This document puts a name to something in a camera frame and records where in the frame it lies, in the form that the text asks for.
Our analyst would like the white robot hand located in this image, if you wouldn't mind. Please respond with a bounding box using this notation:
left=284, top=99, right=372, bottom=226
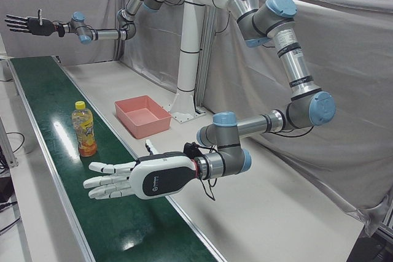
left=83, top=139, right=198, bottom=201

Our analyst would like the black shoulder cable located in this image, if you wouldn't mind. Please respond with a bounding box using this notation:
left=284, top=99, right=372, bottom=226
left=214, top=10, right=233, bottom=34

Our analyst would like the aluminium frame corner post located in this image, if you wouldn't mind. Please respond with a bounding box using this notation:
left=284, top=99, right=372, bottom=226
left=376, top=197, right=393, bottom=244

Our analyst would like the white robot torso pedestal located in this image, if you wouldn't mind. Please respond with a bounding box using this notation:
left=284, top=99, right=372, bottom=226
left=150, top=0, right=259, bottom=123

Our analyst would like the green conveyor belt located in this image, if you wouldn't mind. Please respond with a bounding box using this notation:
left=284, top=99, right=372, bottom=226
left=7, top=55, right=228, bottom=262

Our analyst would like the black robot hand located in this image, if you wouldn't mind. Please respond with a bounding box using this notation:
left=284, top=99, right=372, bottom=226
left=4, top=9, right=58, bottom=37

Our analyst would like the pink plastic basket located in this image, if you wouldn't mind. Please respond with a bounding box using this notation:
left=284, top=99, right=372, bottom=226
left=114, top=95, right=173, bottom=139

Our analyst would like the black floor cable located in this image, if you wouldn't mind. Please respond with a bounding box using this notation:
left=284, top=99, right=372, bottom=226
left=0, top=200, right=23, bottom=236

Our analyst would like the orange juice bottle yellow cap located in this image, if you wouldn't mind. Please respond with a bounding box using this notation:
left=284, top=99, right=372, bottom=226
left=71, top=101, right=98, bottom=158

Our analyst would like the aluminium table leg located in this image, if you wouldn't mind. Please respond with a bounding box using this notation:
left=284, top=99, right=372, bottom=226
left=0, top=117, right=18, bottom=168

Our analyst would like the black box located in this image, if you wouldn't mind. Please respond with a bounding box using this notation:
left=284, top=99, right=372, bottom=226
left=0, top=171, right=14, bottom=202

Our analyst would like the aluminium frame column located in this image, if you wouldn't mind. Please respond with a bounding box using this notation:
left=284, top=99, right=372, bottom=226
left=195, top=6, right=217, bottom=115

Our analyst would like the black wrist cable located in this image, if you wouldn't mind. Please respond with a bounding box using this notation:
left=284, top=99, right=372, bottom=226
left=196, top=147, right=217, bottom=202

